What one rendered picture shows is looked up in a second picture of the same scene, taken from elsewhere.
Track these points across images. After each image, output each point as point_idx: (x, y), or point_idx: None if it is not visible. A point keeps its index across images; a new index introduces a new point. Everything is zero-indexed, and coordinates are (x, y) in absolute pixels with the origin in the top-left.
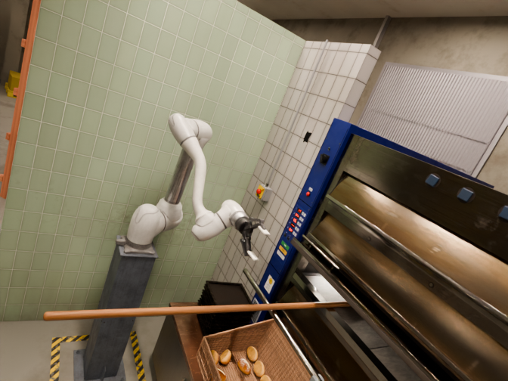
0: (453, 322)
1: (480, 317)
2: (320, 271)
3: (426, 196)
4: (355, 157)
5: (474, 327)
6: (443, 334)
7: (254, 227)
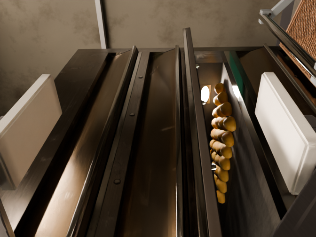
0: (145, 157)
1: (122, 141)
2: None
3: None
4: None
5: (138, 148)
6: (162, 152)
7: (2, 215)
